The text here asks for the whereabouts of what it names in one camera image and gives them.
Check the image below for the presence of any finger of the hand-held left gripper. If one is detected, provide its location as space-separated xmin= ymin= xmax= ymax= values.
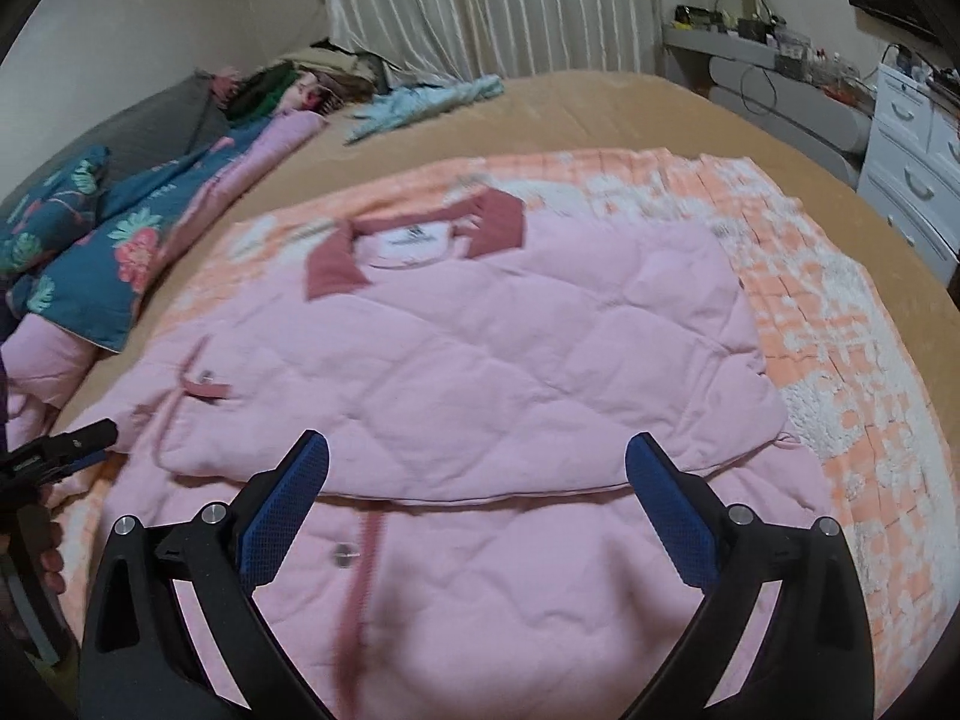
xmin=46 ymin=418 xmax=119 ymax=455
xmin=43 ymin=451 xmax=110 ymax=478

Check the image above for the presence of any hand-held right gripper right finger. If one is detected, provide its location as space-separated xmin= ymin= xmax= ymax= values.
xmin=624 ymin=431 xmax=876 ymax=720

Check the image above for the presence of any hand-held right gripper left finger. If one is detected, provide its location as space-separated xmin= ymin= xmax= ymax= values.
xmin=79 ymin=429 xmax=332 ymax=720

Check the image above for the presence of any pink quilted blanket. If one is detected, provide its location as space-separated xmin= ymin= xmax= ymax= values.
xmin=97 ymin=191 xmax=835 ymax=720

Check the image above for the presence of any pile of clothes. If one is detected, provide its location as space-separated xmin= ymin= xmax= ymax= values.
xmin=214 ymin=41 xmax=410 ymax=122

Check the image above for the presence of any person's left hand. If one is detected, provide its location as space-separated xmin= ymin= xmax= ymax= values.
xmin=37 ymin=519 xmax=67 ymax=595

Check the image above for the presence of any pink pillow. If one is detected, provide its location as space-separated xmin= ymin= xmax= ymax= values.
xmin=0 ymin=313 xmax=102 ymax=470

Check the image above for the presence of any blue floral quilt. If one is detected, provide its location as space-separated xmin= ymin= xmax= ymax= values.
xmin=15 ymin=111 xmax=325 ymax=355

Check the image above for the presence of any blue floral pillow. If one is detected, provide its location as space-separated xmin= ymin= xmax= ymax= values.
xmin=0 ymin=144 xmax=113 ymax=275

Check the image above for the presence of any orange white checked blanket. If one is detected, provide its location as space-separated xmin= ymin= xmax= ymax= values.
xmin=45 ymin=150 xmax=960 ymax=713

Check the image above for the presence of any grey pillow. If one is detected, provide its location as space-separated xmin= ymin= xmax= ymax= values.
xmin=0 ymin=69 xmax=230 ymax=220

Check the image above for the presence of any grey shelf unit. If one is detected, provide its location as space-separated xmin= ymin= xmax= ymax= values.
xmin=663 ymin=21 xmax=875 ymax=160

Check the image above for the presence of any white drawer cabinet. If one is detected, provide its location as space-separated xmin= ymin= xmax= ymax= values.
xmin=855 ymin=60 xmax=960 ymax=287

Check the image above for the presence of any light blue cloth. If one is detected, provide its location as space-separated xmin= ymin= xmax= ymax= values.
xmin=343 ymin=75 xmax=505 ymax=146

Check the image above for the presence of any group of small bottles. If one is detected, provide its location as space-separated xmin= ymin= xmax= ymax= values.
xmin=775 ymin=28 xmax=874 ymax=95

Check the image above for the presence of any white striped curtain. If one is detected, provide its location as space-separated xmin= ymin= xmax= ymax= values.
xmin=313 ymin=0 xmax=665 ymax=85

